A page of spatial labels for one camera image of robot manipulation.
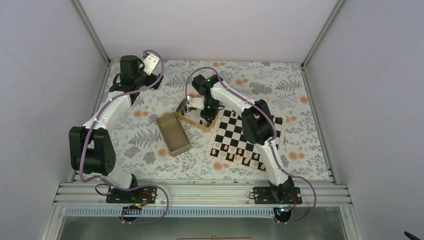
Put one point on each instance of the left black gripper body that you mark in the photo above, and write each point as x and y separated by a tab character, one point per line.
152	81

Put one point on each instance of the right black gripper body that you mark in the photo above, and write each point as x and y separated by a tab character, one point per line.
213	105

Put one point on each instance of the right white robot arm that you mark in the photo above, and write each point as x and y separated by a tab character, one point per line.
257	126

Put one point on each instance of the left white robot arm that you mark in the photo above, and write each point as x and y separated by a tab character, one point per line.
92	153

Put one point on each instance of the gold tin with dark pieces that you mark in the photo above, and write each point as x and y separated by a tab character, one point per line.
192	116

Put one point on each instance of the wooden chessboard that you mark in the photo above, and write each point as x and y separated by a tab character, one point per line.
228	144

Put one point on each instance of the empty gold tin lid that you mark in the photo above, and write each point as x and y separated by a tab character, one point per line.
173	134

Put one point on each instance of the floral patterned table mat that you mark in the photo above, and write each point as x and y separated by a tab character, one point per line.
141	150

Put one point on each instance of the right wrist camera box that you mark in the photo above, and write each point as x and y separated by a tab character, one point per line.
195	102

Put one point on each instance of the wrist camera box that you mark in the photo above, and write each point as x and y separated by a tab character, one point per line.
195	102
150	62

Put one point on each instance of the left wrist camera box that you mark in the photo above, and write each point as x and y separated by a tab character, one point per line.
150	62

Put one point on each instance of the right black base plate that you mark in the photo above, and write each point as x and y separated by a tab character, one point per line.
263	195

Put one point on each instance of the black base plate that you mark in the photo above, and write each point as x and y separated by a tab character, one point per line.
144	195
263	195

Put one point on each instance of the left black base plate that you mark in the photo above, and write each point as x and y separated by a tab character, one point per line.
144	195

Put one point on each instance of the aluminium rail frame front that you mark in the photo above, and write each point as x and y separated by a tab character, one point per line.
203	193

